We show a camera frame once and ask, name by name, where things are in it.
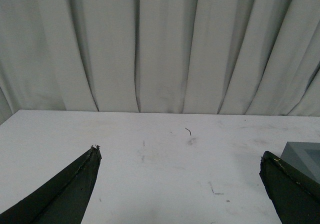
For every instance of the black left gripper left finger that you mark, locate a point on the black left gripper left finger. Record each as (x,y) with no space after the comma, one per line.
(61,200)

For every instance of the white pleated curtain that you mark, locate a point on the white pleated curtain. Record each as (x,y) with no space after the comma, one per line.
(242,57)

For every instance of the gray base block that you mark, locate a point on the gray base block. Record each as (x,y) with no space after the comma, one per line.
(305,157)

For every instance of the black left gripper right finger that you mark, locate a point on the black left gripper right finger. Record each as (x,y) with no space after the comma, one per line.
(295,196)

